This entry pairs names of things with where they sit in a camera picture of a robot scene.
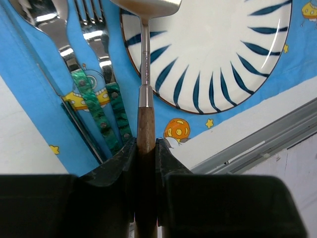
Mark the white blue striped plate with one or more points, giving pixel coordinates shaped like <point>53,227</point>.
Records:
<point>212,55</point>

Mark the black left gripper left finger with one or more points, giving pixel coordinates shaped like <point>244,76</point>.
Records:
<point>94,205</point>

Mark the silver fork teal handle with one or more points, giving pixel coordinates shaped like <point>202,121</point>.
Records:
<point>94,28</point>

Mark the silver knife teal handle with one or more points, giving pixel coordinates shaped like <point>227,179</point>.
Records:
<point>67,103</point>

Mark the blue cartoon placemat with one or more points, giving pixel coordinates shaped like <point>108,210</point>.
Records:
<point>37,137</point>

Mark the aluminium table frame rail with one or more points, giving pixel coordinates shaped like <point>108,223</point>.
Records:
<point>283,133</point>

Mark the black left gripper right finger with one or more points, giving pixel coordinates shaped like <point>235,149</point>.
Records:
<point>222,206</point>

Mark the silver spoon teal handle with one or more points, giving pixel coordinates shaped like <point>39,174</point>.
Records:
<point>50,17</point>

